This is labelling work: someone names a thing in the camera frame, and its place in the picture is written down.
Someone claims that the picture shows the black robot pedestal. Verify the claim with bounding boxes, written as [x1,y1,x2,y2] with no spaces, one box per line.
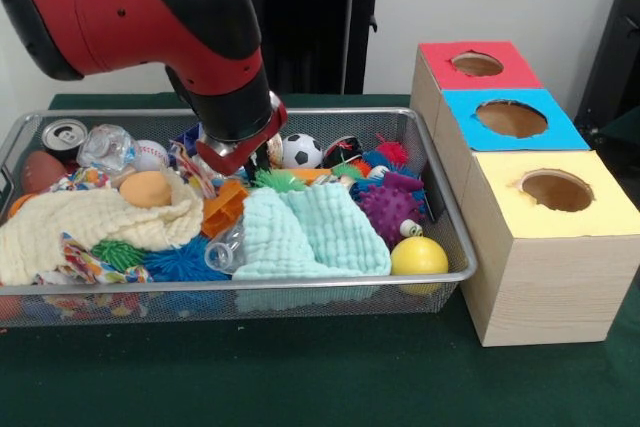
[222,0,404,96]

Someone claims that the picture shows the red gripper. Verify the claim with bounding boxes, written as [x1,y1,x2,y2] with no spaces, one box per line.
[195,91,289,176]

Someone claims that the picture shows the silver topped drink can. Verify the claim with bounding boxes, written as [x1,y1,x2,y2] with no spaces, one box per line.
[40,118,89,164]

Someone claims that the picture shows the shallow metal mesh bin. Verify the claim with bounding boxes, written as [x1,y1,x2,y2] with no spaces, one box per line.
[0,106,479,331]

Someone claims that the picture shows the cream yellow cloth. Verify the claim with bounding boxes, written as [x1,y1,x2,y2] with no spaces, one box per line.
[0,169,204,287]

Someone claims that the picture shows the black and white soccer ball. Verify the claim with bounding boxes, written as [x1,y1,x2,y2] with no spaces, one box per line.
[281,133,324,169]

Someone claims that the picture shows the black chair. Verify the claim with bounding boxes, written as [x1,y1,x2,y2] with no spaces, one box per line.
[574,0,640,138]

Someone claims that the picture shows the green stringy koosh ball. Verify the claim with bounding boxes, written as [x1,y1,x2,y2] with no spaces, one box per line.
[252,169,307,193]

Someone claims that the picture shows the purple spiky ball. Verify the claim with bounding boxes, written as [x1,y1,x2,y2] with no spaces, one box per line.
[355,182,426,247]

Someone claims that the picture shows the tan foam ball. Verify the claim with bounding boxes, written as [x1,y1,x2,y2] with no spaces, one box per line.
[119,170,174,208]

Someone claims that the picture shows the blue stringy koosh ball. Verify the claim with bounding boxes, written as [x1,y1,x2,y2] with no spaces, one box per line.
[142,235,221,282]

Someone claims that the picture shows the wooden box with three holes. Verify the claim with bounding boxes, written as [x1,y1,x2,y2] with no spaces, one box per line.
[409,40,640,348]

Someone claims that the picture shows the yellow smooth ball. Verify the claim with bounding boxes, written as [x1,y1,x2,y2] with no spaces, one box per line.
[390,236,450,297]

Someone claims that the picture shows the mint green cloth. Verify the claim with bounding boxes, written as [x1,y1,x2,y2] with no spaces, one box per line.
[232,181,393,282]

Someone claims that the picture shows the dark green table cloth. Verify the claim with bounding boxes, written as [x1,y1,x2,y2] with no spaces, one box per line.
[0,92,640,427]

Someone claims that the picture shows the orange plastic block toy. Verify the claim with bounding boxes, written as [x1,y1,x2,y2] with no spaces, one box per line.
[201,180,250,239]

